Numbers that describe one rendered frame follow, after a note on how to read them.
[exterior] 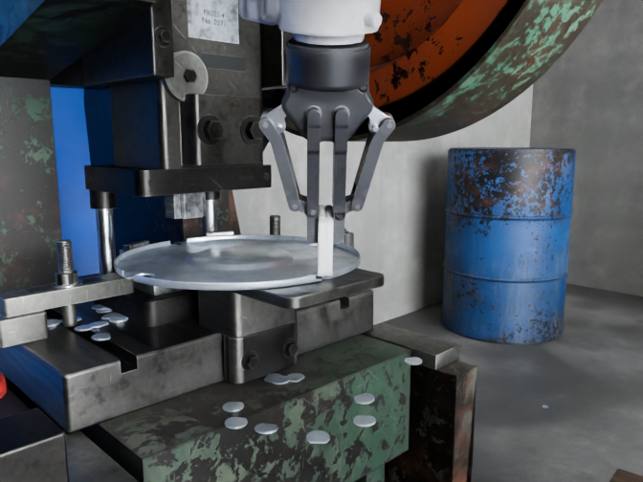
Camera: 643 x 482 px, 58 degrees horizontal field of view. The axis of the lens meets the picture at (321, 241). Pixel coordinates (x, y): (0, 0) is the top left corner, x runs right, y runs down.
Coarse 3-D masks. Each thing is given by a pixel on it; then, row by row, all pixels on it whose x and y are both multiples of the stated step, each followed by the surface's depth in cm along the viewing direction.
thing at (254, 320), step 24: (288, 288) 58; (312, 288) 58; (336, 288) 58; (360, 288) 60; (216, 312) 67; (240, 312) 65; (264, 312) 68; (288, 312) 70; (240, 336) 66; (264, 336) 68; (288, 336) 71; (240, 360) 66; (264, 360) 68; (288, 360) 71
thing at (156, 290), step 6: (120, 252) 77; (144, 276) 73; (150, 276) 72; (138, 282) 75; (138, 288) 75; (144, 288) 74; (150, 288) 72; (156, 288) 72; (162, 288) 73; (168, 288) 73; (150, 294) 73; (156, 294) 72
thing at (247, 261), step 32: (128, 256) 72; (160, 256) 72; (192, 256) 69; (224, 256) 69; (256, 256) 69; (288, 256) 69; (352, 256) 72; (192, 288) 57; (224, 288) 56; (256, 288) 57
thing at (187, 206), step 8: (200, 192) 77; (168, 200) 77; (176, 200) 76; (184, 200) 76; (192, 200) 77; (200, 200) 78; (168, 208) 77; (176, 208) 76; (184, 208) 76; (192, 208) 77; (200, 208) 78; (168, 216) 77; (176, 216) 76; (184, 216) 76; (192, 216) 77; (200, 216) 78
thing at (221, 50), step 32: (192, 0) 67; (224, 0) 70; (192, 32) 67; (224, 32) 70; (256, 32) 73; (192, 64) 66; (224, 64) 71; (256, 64) 74; (128, 96) 70; (160, 96) 66; (192, 96) 65; (224, 96) 68; (256, 96) 75; (128, 128) 72; (160, 128) 66; (192, 128) 66; (224, 128) 68; (256, 128) 70; (128, 160) 72; (160, 160) 67; (192, 160) 67; (224, 160) 69; (256, 160) 72
